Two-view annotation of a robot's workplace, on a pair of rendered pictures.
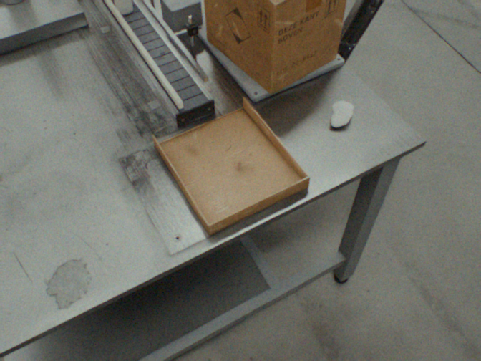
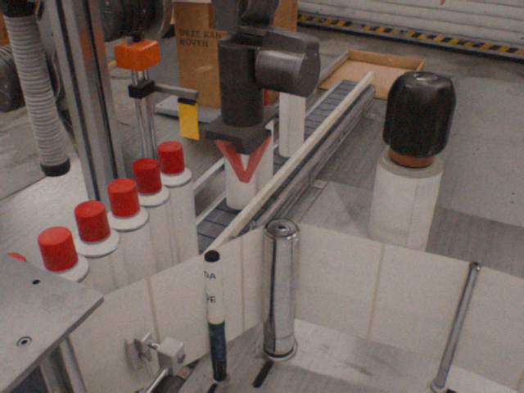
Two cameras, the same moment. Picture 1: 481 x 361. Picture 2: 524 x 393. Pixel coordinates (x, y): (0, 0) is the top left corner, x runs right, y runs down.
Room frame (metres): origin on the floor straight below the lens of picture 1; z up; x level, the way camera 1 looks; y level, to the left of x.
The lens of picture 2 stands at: (1.92, 1.02, 1.39)
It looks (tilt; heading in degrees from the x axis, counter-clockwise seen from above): 33 degrees down; 233
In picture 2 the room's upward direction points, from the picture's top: straight up
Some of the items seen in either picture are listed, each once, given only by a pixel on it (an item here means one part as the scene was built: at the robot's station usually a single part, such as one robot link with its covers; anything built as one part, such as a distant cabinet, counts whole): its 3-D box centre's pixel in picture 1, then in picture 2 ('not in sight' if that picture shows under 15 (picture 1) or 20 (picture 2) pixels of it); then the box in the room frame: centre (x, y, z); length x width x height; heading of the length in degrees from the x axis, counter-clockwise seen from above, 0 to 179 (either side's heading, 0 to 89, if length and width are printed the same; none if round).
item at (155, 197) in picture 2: not in sight; (155, 231); (1.71, 0.51, 0.98); 0.05 x 0.05 x 0.20
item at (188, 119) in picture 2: not in sight; (188, 119); (1.61, 0.44, 1.09); 0.03 x 0.01 x 0.06; 117
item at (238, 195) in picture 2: not in sight; (239, 153); (1.49, 0.40, 0.98); 0.05 x 0.05 x 0.20
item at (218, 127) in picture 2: not in sight; (241, 105); (1.56, 0.51, 1.12); 0.10 x 0.07 x 0.07; 27
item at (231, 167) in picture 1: (227, 160); (372, 73); (0.72, 0.01, 0.85); 0.30 x 0.26 x 0.04; 27
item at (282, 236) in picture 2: not in sight; (279, 292); (1.64, 0.69, 0.97); 0.05 x 0.05 x 0.19
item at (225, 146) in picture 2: not in sight; (247, 149); (1.55, 0.50, 1.05); 0.07 x 0.07 x 0.09; 27
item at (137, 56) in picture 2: not in sight; (166, 149); (1.64, 0.42, 1.05); 0.10 x 0.04 x 0.33; 117
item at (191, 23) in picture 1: (186, 44); not in sight; (1.08, 0.11, 0.91); 0.07 x 0.03 x 0.16; 117
